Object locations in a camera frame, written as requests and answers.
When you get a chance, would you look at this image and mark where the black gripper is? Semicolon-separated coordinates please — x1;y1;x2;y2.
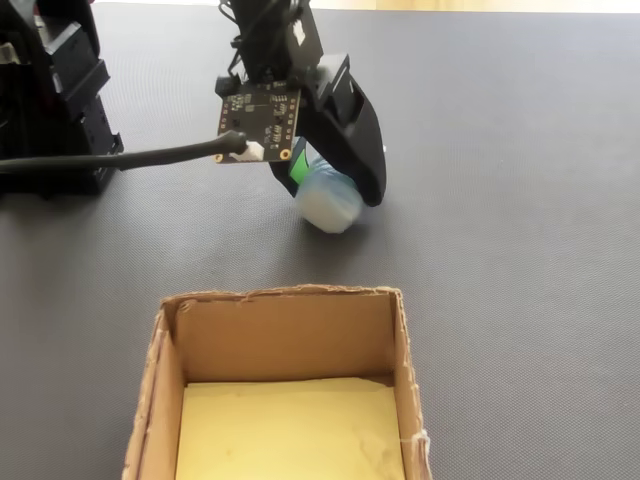
268;6;390;210

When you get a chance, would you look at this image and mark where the clear plastic bottle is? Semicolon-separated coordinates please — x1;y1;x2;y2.
294;153;363;235

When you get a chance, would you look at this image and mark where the open cardboard box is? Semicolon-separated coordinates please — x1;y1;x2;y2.
122;283;432;480

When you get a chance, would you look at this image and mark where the large dark grey mat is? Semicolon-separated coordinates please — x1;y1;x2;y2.
0;2;640;480

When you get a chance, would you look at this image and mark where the yellow foam pad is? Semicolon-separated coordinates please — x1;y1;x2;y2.
174;377;405;480

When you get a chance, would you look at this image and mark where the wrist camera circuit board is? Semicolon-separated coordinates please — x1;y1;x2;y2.
214;82;304;165

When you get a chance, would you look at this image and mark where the thick black camera cable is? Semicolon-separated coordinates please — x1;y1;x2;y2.
0;130;249;174

